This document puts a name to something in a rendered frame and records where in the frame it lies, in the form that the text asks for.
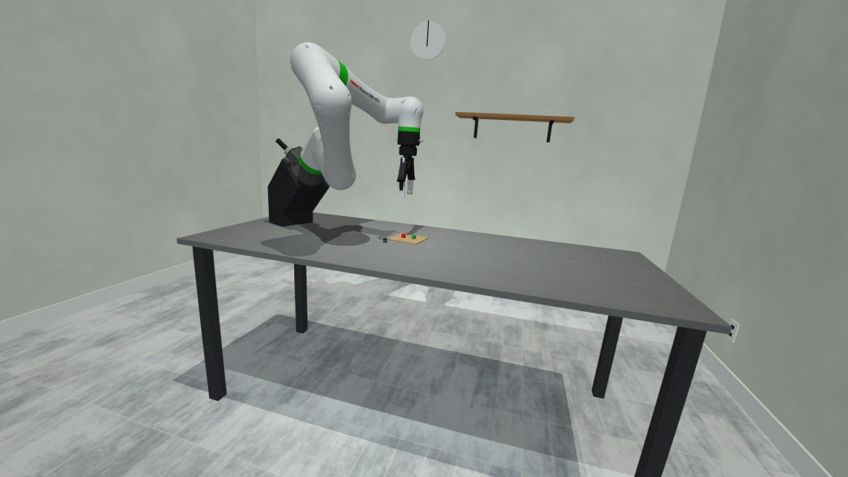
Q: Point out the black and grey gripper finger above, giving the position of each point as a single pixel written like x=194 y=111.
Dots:
x=402 y=176
x=411 y=178

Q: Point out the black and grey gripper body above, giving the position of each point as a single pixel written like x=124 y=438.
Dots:
x=408 y=152

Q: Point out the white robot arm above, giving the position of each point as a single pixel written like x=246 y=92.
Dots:
x=332 y=89

